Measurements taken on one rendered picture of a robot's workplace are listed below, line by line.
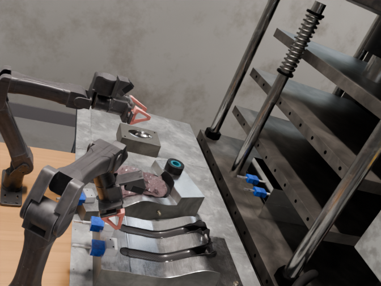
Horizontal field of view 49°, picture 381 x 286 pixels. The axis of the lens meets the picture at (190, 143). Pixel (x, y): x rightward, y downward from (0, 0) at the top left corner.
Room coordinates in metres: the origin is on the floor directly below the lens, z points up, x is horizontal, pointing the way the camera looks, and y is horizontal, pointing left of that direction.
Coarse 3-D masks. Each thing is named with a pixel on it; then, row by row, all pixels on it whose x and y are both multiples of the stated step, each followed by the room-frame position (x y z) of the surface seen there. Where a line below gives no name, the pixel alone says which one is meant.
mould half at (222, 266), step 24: (192, 216) 1.28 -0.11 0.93; (120, 240) 1.06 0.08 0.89; (144, 240) 1.11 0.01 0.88; (168, 240) 1.15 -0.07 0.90; (192, 240) 1.16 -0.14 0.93; (216, 240) 1.31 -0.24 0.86; (96, 264) 0.96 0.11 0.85; (120, 264) 0.96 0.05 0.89; (144, 264) 1.00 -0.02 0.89; (168, 264) 1.04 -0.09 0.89; (192, 264) 1.05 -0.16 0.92; (216, 264) 1.08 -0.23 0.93
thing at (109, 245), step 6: (96, 240) 1.00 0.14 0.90; (108, 240) 1.00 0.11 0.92; (114, 240) 1.01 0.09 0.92; (72, 246) 0.95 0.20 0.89; (78, 246) 0.95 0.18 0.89; (84, 246) 0.96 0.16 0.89; (90, 246) 0.97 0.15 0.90; (96, 246) 0.97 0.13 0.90; (102, 246) 0.98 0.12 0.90; (108, 246) 0.98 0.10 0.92; (114, 246) 0.99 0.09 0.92; (90, 252) 0.96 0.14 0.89; (96, 252) 0.96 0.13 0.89; (102, 252) 0.97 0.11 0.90; (108, 252) 0.97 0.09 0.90; (114, 252) 0.98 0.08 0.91
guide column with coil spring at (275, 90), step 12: (312, 24) 2.02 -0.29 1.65; (300, 36) 2.02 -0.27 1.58; (288, 72) 2.02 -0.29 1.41; (276, 84) 2.02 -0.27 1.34; (276, 96) 2.02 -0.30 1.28; (264, 108) 2.02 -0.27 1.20; (264, 120) 2.02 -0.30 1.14; (252, 132) 2.02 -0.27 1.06; (252, 144) 2.02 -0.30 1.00; (240, 156) 2.02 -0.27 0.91; (240, 168) 2.02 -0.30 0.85
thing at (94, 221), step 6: (78, 222) 1.05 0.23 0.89; (84, 222) 1.06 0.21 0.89; (90, 222) 1.07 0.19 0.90; (96, 222) 1.07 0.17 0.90; (102, 222) 1.08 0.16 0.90; (114, 222) 1.09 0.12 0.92; (90, 228) 1.05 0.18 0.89; (96, 228) 1.06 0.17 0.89; (102, 228) 1.07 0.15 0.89; (108, 228) 1.07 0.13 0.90
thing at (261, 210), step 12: (252, 168) 1.93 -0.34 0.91; (264, 168) 1.89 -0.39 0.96; (264, 180) 1.80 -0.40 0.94; (276, 180) 1.81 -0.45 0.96; (252, 192) 1.84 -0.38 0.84; (264, 192) 1.76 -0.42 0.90; (276, 192) 1.73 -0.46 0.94; (252, 204) 1.80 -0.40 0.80; (264, 204) 1.72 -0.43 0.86; (276, 204) 1.75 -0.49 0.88; (288, 204) 1.77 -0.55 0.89; (264, 216) 1.74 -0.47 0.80; (276, 216) 1.76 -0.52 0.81; (288, 216) 1.78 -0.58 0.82
